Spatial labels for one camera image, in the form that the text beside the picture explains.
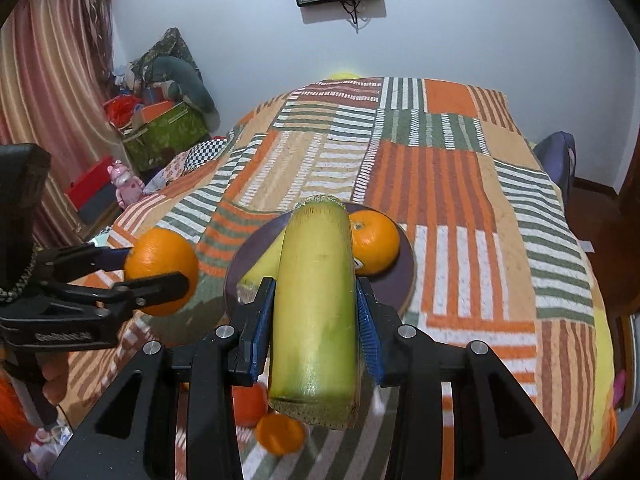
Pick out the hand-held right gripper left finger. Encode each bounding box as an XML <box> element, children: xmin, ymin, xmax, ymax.
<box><xmin>47</xmin><ymin>276</ymin><xmax>278</xmax><ymax>480</ymax></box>

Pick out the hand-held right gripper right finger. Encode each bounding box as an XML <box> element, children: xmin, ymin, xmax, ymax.
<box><xmin>352</xmin><ymin>277</ymin><xmax>578</xmax><ymax>480</ymax></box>

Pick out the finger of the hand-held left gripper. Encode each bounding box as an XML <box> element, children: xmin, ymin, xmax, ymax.
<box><xmin>35</xmin><ymin>244</ymin><xmax>136</xmax><ymax>281</ymax></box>
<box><xmin>42</xmin><ymin>271</ymin><xmax>191</xmax><ymax>320</ymax></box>

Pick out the large orange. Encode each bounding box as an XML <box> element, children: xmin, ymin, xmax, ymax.
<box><xmin>123</xmin><ymin>227</ymin><xmax>201</xmax><ymax>317</ymax></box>

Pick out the dark purple round plate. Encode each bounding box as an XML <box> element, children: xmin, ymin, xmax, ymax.
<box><xmin>223</xmin><ymin>202</ymin><xmax>416</xmax><ymax>317</ymax></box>

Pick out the person's left hand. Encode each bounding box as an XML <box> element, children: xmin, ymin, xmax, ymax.
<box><xmin>40</xmin><ymin>352</ymin><xmax>69</xmax><ymax>407</ymax></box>

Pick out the yellow banana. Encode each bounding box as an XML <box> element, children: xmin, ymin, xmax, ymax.
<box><xmin>236</xmin><ymin>230</ymin><xmax>287</xmax><ymax>303</ymax></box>

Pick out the red flat box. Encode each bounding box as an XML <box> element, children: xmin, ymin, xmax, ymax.
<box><xmin>65</xmin><ymin>156</ymin><xmax>123</xmax><ymax>226</ymax></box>

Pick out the red-orange round fruit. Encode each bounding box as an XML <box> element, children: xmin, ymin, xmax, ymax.
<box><xmin>231</xmin><ymin>382</ymin><xmax>270</xmax><ymax>428</ymax></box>

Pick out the pink toy figure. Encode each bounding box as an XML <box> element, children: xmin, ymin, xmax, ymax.
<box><xmin>108</xmin><ymin>160</ymin><xmax>146</xmax><ymax>207</ymax></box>

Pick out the orange with stem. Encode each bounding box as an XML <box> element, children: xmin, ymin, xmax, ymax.
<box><xmin>348</xmin><ymin>210</ymin><xmax>402</xmax><ymax>277</ymax></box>

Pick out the small tangerine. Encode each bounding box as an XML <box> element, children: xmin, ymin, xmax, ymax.
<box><xmin>256</xmin><ymin>412</ymin><xmax>307</xmax><ymax>457</ymax></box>

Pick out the striped pink curtain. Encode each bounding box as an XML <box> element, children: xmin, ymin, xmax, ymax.
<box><xmin>0</xmin><ymin>0</ymin><xmax>118</xmax><ymax>248</ymax></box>

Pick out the red plastic bag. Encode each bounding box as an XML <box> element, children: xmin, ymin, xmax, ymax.
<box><xmin>103</xmin><ymin>95</ymin><xmax>146</xmax><ymax>128</ymax></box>

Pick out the black-white checkered cloth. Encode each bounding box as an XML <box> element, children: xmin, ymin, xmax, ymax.
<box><xmin>184</xmin><ymin>136</ymin><xmax>232</xmax><ymax>167</ymax></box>

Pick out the green fabric storage box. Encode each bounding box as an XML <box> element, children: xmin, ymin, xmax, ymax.
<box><xmin>120</xmin><ymin>101</ymin><xmax>211</xmax><ymax>173</ymax></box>

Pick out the orange cloth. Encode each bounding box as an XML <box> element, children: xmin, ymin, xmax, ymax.
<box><xmin>0</xmin><ymin>374</ymin><xmax>33</xmax><ymax>428</ymax></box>

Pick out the striped patchwork blanket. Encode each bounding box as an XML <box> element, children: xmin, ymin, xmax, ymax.
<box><xmin>65</xmin><ymin>77</ymin><xmax>618</xmax><ymax>480</ymax></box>

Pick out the dark green plush pillow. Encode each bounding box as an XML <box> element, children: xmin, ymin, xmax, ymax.
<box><xmin>150</xmin><ymin>56</ymin><xmax>218</xmax><ymax>113</ymax></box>

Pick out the black monitor cable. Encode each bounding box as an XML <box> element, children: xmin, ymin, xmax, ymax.
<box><xmin>341</xmin><ymin>0</ymin><xmax>372</xmax><ymax>28</ymax></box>

